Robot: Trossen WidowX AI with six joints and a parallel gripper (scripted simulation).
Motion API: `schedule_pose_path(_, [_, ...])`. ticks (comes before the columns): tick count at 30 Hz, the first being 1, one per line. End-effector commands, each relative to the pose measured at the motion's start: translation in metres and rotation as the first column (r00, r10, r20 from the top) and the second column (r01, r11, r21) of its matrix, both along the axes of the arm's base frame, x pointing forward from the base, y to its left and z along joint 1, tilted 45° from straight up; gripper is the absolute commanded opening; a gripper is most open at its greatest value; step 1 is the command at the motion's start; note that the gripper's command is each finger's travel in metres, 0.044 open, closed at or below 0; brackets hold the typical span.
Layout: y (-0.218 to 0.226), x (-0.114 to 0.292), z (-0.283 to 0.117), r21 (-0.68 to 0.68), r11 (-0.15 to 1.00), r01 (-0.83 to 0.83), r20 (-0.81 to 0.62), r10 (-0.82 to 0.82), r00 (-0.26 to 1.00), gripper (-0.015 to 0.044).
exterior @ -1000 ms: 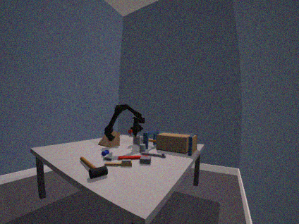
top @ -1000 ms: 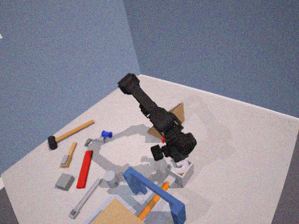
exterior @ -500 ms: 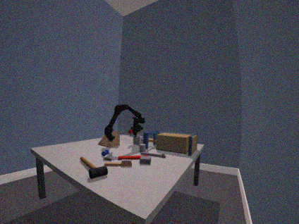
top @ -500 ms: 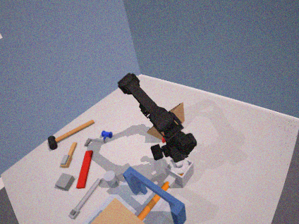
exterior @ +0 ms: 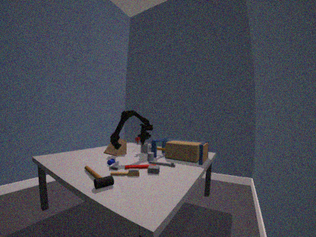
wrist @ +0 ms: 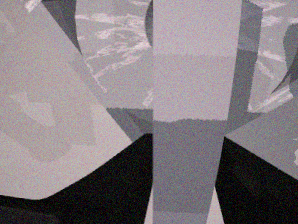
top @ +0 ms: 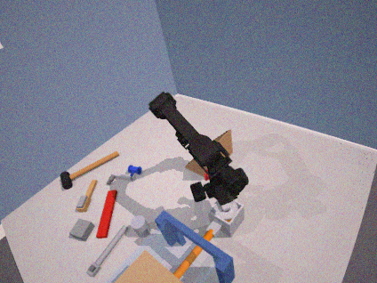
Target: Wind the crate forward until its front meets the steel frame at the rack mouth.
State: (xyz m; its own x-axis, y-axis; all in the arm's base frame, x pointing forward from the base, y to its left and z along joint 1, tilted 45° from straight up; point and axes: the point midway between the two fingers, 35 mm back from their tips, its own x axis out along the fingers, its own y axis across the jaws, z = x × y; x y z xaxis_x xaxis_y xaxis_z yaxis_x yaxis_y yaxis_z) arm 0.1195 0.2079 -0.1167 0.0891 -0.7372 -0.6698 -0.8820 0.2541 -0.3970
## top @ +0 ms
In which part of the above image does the grey crank handle with blue knob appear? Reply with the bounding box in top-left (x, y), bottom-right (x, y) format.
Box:
top-left (107, 166), bottom-right (142, 185)

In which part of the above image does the blue flat bar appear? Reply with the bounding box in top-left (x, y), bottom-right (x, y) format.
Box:
top-left (161, 211), bottom-right (235, 282)

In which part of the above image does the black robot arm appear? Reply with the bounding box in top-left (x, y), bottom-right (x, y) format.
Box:
top-left (148, 92), bottom-right (246, 206)

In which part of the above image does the grey metal rod with square end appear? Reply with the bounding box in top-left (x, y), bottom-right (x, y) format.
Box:
top-left (87, 225), bottom-right (128, 277)

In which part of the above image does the grey cylinder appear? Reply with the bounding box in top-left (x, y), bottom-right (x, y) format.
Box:
top-left (131, 215), bottom-right (150, 238)

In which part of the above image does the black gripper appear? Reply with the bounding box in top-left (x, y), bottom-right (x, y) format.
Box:
top-left (190, 168), bottom-right (249, 202)

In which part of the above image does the black-headed mallet with wooden handle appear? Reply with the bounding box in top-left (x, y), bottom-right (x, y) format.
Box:
top-left (60, 151), bottom-right (119, 190)

